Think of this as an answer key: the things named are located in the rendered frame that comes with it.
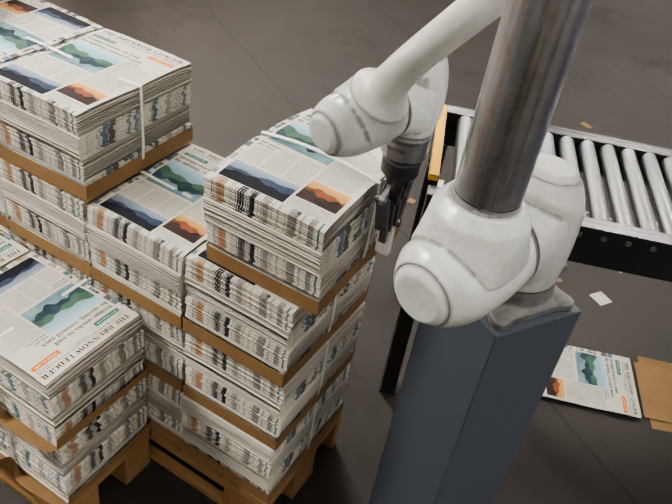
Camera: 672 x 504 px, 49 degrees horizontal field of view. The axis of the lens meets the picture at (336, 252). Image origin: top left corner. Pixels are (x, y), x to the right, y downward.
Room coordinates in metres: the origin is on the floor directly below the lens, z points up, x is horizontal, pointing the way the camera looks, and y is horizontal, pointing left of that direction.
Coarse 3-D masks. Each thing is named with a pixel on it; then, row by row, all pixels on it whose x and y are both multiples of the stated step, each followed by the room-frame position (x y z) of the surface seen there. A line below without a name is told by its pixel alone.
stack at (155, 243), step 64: (0, 192) 1.45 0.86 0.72; (64, 192) 1.36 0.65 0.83; (128, 192) 1.39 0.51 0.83; (192, 192) 1.44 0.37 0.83; (128, 256) 1.26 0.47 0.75; (192, 256) 1.20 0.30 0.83; (192, 320) 1.19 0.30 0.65; (256, 320) 1.11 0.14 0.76; (320, 320) 1.19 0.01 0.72; (192, 384) 1.19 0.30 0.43; (256, 384) 1.11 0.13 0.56; (320, 384) 1.24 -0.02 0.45; (256, 448) 1.09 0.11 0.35
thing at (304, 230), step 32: (224, 160) 1.24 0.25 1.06; (256, 160) 1.25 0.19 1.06; (288, 160) 1.27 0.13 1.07; (224, 192) 1.17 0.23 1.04; (256, 192) 1.15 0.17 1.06; (288, 192) 1.16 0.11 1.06; (320, 192) 1.18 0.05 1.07; (352, 192) 1.19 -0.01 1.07; (224, 224) 1.17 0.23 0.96; (256, 224) 1.13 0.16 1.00; (288, 224) 1.10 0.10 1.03; (320, 224) 1.08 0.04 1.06; (352, 224) 1.16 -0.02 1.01; (256, 256) 1.13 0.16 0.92; (288, 256) 1.10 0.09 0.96; (320, 256) 1.07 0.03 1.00; (352, 256) 1.18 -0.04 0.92; (320, 288) 1.07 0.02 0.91
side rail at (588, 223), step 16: (432, 192) 1.66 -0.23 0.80; (592, 224) 1.63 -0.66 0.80; (608, 224) 1.64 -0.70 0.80; (576, 240) 1.61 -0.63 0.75; (592, 240) 1.61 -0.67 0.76; (608, 240) 1.61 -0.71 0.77; (624, 240) 1.61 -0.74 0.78; (640, 240) 1.60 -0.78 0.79; (656, 240) 1.60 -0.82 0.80; (576, 256) 1.61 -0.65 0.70; (592, 256) 1.61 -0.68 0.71; (608, 256) 1.61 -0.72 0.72; (624, 256) 1.60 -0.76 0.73; (640, 256) 1.60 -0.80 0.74; (656, 256) 1.60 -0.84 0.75; (624, 272) 1.60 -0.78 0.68; (640, 272) 1.60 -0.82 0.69; (656, 272) 1.60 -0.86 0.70
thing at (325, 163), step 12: (276, 132) 1.37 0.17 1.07; (276, 144) 1.32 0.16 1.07; (288, 144) 1.33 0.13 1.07; (300, 156) 1.29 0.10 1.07; (312, 156) 1.30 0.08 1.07; (324, 156) 1.31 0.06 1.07; (324, 168) 1.26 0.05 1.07; (336, 168) 1.27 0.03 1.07; (348, 168) 1.28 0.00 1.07; (360, 168) 1.29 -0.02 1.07; (348, 180) 1.23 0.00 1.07; (360, 180) 1.24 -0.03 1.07; (372, 192) 1.24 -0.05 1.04; (372, 204) 1.24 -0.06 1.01; (372, 228) 1.25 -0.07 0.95; (360, 252) 1.22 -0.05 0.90
